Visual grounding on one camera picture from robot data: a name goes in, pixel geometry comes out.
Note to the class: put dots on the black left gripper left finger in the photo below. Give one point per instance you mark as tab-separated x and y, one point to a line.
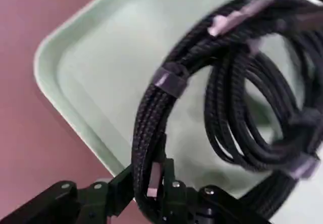
63	203

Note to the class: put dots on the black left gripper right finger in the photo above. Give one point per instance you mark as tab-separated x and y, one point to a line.
191	203

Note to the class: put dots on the pale green flat tray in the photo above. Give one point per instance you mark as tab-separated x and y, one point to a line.
101	70

